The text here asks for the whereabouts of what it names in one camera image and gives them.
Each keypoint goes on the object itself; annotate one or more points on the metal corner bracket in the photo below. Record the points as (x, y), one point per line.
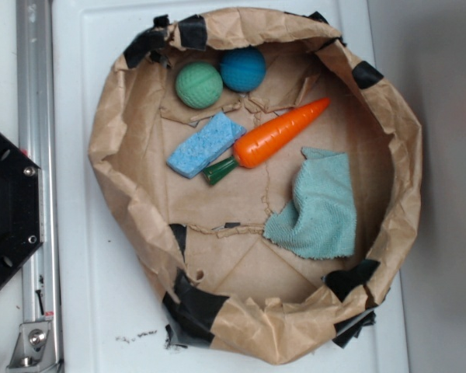
(35, 349)

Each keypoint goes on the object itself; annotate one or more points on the light blue cloth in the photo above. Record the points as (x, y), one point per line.
(319, 222)

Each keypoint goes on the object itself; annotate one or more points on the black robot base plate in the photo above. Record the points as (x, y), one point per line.
(20, 232)

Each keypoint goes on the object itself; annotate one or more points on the blue textured ball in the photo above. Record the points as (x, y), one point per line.
(243, 70)

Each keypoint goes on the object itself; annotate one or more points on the brown paper bag basin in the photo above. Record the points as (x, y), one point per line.
(221, 283)

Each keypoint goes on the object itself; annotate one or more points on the white tray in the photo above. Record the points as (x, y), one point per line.
(112, 320)

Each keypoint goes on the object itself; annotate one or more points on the blue sponge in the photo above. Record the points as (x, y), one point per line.
(200, 149)

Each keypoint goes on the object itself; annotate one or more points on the aluminium rail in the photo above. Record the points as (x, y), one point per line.
(35, 74)

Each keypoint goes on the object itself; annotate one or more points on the orange plastic carrot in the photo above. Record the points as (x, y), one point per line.
(264, 141)

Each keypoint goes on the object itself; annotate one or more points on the green textured ball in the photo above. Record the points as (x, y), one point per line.
(199, 85)

